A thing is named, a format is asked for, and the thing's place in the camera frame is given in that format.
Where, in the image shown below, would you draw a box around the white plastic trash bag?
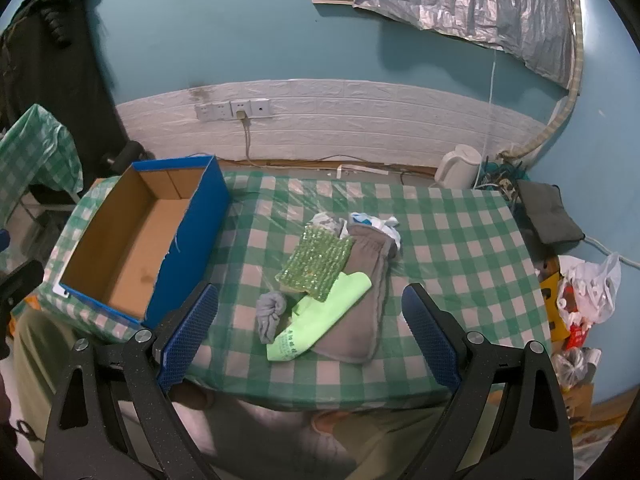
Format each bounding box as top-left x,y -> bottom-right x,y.
556,252 -> 622,326

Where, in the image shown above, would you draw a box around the green checkered tablecloth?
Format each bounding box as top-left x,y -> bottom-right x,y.
40,170 -> 553,398

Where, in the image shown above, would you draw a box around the tangled cables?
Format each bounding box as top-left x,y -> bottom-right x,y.
475,157 -> 528,198

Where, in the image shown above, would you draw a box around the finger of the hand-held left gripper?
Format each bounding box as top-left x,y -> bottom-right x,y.
0,259 -> 46,311

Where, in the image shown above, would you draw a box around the white and blue cloth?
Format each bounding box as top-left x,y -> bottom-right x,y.
347,211 -> 402,261

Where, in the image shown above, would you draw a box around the white plastic strip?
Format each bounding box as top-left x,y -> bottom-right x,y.
335,162 -> 388,178

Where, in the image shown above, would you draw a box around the grey-brown cloth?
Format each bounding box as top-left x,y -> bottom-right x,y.
312,225 -> 401,363

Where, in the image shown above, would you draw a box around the silver foil curtain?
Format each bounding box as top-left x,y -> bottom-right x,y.
352,0 -> 576,88

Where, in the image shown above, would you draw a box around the blue cardboard box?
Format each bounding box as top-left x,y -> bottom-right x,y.
52,155 -> 232,328

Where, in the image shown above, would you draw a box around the orange box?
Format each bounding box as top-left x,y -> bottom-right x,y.
539,257 -> 571,341

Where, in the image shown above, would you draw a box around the green checkered cloth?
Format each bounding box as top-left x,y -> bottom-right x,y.
0,104 -> 83,226

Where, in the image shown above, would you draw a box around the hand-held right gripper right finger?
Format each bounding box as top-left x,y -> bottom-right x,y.
401,282 -> 573,480

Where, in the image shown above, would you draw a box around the person's legs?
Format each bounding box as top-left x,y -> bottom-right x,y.
10,305 -> 501,480

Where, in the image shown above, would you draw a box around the grey pouch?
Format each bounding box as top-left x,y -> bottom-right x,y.
515,179 -> 586,246

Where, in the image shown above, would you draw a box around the green sequined cloth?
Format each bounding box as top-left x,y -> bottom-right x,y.
275,225 -> 356,303

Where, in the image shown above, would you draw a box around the light green cloth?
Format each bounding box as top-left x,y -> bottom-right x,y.
266,271 -> 373,362

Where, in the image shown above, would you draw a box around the white electric kettle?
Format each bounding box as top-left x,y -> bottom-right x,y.
434,144 -> 483,190

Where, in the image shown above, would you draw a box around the white cable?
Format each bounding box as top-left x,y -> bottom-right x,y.
582,235 -> 640,267

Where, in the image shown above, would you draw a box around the small grey sock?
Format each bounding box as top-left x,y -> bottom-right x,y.
256,291 -> 289,345

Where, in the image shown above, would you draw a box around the striped hose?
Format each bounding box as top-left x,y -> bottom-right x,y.
500,0 -> 586,161

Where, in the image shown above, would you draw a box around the clear plastic bag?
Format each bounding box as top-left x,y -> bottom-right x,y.
552,347 -> 601,391

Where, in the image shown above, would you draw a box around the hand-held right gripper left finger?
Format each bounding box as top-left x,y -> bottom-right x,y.
44,282 -> 221,480

